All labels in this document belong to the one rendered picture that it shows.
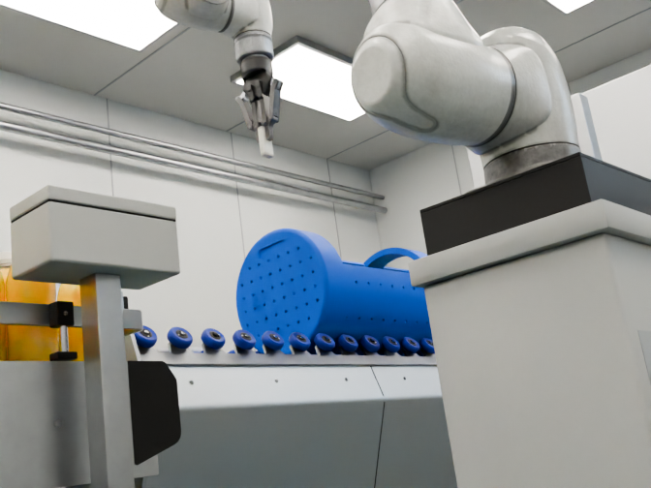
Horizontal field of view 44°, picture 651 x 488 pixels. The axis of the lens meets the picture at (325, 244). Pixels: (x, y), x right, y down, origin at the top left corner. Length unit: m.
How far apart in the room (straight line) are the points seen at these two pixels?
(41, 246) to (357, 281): 0.86
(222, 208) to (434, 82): 5.23
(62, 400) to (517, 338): 0.62
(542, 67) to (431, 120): 0.24
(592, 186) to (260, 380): 0.70
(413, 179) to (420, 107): 6.40
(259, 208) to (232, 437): 5.21
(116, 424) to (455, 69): 0.65
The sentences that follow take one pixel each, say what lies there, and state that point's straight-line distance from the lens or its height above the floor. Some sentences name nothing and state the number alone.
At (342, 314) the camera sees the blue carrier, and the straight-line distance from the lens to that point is 1.73.
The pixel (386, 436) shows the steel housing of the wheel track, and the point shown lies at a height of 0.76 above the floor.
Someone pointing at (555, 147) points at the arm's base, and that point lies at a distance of 1.29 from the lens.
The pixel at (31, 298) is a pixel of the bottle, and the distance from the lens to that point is 1.19.
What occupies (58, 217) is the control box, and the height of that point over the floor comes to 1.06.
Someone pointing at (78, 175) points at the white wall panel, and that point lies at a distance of 5.64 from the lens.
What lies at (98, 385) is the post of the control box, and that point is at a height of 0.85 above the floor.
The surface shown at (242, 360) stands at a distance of 1.50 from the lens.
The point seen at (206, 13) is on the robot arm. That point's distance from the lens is 1.90.
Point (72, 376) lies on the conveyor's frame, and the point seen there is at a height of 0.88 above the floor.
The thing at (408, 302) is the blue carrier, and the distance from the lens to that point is 1.90.
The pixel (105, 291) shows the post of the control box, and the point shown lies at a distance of 1.11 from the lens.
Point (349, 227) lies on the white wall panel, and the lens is 7.38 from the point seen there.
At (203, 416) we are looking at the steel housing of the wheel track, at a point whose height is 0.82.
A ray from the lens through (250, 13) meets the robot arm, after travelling 1.96.
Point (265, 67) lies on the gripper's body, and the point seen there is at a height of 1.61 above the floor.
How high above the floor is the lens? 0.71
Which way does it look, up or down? 15 degrees up
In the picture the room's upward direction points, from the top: 8 degrees counter-clockwise
